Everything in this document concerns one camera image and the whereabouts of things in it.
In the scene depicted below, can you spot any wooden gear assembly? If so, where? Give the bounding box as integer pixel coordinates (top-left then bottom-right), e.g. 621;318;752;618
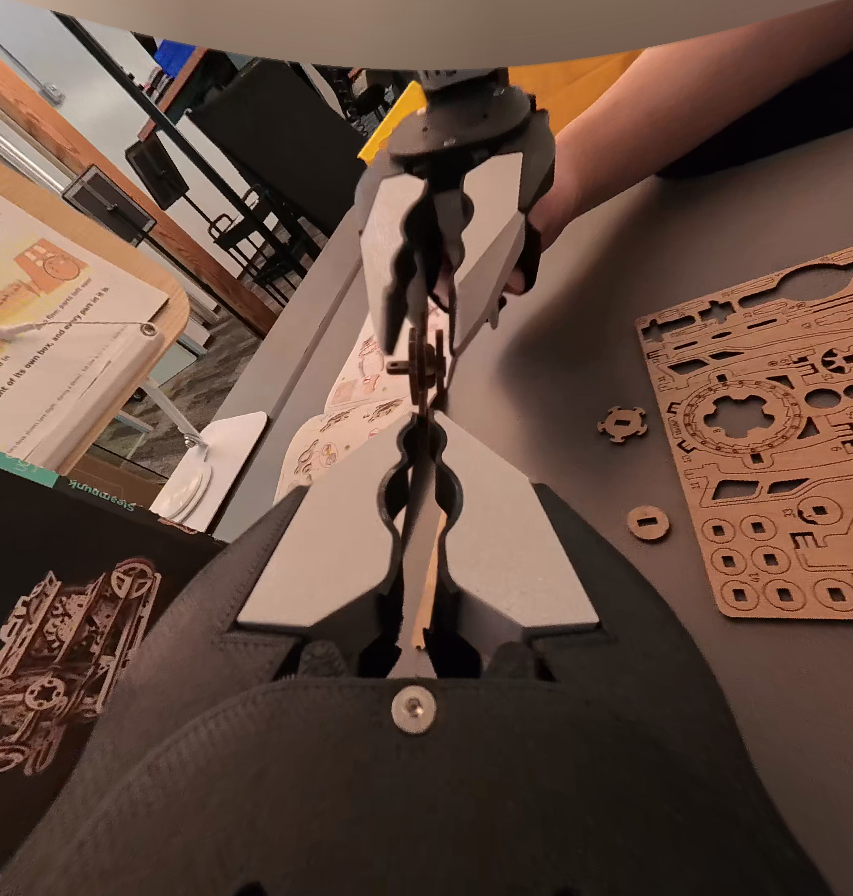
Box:
386;325;448;415

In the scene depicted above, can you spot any small notched wooden gear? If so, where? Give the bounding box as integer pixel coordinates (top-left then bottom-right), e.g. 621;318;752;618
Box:
598;406;649;444

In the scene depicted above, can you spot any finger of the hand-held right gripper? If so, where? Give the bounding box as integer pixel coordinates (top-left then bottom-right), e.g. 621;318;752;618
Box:
360;171;429;356
447;149;527;356

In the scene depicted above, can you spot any yellow panel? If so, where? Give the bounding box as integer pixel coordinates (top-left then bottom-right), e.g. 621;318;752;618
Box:
358;49;644;167

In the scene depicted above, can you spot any black chair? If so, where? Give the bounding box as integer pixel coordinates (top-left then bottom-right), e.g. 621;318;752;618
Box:
188;59;369;305

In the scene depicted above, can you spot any black model kit box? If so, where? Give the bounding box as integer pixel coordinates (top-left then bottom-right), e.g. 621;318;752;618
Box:
0;444;229;879

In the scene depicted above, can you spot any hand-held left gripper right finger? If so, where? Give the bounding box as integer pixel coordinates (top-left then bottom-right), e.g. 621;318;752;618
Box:
428;409;601;678

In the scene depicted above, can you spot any white stand base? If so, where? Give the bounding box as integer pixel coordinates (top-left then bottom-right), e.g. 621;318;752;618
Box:
148;378;269;538

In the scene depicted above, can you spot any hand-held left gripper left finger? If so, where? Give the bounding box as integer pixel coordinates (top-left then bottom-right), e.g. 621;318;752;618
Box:
236;413;422;678

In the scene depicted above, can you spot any laser-cut wooden parts sheet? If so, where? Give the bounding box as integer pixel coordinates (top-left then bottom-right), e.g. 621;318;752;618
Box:
635;241;853;622

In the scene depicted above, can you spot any model instruction booklet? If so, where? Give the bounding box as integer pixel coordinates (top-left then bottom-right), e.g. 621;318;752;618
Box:
275;308;429;506

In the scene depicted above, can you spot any instruction sheet on stand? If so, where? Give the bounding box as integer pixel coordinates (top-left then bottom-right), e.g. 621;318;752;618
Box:
0;150;190;478

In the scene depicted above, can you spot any person's right forearm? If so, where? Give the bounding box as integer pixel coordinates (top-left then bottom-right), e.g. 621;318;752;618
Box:
549;41;853;242

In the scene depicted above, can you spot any black framed box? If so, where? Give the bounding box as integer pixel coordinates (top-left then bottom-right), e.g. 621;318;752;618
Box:
125;129;189;211
63;164;155;246

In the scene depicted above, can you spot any thin wooden stick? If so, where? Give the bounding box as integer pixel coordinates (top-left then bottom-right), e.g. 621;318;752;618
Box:
409;511;448;652

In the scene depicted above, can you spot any blue bin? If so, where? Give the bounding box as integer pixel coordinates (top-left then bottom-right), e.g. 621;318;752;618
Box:
153;38;210;72

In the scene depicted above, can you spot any round slotted wooden washer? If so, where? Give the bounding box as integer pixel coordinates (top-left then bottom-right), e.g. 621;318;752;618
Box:
627;505;671;542

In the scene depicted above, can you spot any wooden ledge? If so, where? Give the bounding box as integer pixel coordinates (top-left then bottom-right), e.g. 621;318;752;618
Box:
0;38;282;342

